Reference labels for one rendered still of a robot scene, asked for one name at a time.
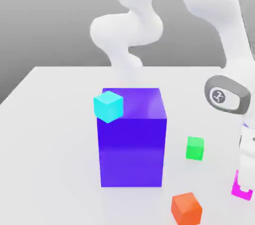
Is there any small cyan cube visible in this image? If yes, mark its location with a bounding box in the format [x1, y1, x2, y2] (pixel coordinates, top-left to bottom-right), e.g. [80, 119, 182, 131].
[93, 90, 125, 124]

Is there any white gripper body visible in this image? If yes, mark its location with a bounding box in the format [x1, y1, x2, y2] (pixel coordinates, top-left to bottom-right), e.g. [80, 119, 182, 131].
[238, 148, 255, 192]

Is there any small orange cube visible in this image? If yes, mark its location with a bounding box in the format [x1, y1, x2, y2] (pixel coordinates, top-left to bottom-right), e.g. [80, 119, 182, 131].
[170, 192, 203, 225]

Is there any small magenta cube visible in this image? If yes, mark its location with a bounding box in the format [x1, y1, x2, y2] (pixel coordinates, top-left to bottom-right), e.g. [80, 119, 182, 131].
[231, 169, 254, 201]

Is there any large blue box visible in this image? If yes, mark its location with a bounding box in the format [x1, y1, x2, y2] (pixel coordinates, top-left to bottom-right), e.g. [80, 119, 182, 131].
[96, 87, 167, 188]

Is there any small green cube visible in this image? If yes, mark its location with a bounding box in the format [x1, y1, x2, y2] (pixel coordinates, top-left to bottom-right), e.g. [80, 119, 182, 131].
[185, 136, 205, 161]

